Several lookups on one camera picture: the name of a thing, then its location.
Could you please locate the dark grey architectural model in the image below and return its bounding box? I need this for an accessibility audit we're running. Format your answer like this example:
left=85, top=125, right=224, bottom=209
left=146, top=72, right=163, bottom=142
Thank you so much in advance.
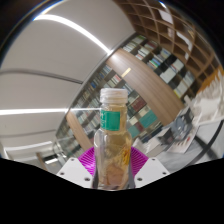
left=166, top=106, right=201, bottom=154

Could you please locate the wooden cubby shelf unit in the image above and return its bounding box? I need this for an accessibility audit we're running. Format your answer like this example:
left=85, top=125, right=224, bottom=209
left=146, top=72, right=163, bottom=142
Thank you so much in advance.
left=113, top=0, right=224, bottom=88

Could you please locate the beige architectural model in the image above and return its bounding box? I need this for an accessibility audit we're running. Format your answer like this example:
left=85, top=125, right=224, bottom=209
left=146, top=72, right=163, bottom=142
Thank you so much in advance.
left=133, top=128, right=174, bottom=158

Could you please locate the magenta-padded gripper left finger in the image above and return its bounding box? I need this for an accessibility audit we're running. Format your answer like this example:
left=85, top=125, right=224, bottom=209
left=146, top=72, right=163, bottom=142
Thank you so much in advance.
left=56, top=147, right=98, bottom=189

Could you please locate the book-filled wall shelf unit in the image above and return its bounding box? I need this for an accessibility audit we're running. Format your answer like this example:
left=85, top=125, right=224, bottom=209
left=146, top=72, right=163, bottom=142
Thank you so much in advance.
left=54, top=33, right=201, bottom=158

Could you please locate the straight ceiling light strip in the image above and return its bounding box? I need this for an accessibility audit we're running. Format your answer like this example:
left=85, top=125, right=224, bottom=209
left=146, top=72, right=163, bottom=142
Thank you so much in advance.
left=33, top=13, right=113, bottom=54

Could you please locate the clear plastic bottle green label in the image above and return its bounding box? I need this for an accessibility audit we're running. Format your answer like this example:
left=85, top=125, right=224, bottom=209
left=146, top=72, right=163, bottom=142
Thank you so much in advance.
left=93, top=87, right=133, bottom=191

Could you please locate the curved ceiling light strip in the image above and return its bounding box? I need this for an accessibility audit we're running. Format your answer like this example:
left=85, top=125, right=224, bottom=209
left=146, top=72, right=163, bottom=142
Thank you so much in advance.
left=0, top=107, right=69, bottom=116

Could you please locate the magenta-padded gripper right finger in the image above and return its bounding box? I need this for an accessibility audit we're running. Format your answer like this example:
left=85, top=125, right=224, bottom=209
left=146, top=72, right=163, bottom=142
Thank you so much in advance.
left=128, top=146, right=170, bottom=190

